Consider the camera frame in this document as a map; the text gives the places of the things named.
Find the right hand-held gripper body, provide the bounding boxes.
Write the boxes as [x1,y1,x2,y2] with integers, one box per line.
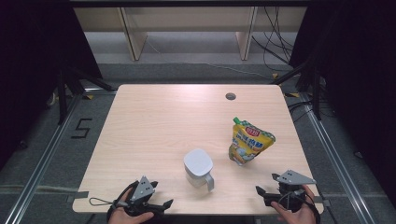
[264,169,318,213]

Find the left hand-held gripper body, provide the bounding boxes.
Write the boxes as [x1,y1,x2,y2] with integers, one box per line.
[120,175,157,217]

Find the yellow spouted pouch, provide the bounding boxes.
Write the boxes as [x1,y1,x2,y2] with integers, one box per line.
[228,116,277,167]

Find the white lidded jug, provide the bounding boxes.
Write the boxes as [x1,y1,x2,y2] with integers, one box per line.
[182,147,216,193]

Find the person's left hand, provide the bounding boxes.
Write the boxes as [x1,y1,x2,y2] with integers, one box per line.
[107,188,155,224]

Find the person's right hand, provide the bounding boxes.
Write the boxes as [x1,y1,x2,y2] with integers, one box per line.
[269,184,318,224]

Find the grey tape strip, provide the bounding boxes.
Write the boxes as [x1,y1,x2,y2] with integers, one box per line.
[65,190,90,203]
[311,195,332,208]

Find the black metal stand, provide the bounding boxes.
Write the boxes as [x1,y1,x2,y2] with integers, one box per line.
[55,65,117,126]
[270,59,324,121]

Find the black curtain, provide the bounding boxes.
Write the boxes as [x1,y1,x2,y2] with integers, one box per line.
[0,0,105,171]
[289,0,396,203]

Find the light wooden shelf unit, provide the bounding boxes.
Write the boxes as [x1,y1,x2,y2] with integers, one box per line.
[73,7,308,62]

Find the black wrist strap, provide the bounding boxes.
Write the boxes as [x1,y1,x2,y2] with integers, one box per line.
[106,180,139,222]
[292,186,322,224]

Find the aluminium floor rail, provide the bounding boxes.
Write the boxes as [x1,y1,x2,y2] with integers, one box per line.
[299,92,376,224]
[3,88,119,224]

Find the grey cord loop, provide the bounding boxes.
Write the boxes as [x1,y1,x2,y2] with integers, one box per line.
[89,196,116,207]

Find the black floor cables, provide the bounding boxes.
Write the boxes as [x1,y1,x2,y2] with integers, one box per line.
[287,100,314,123]

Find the black hanging cable bundle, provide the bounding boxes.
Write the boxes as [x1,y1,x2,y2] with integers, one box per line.
[250,7,296,73]

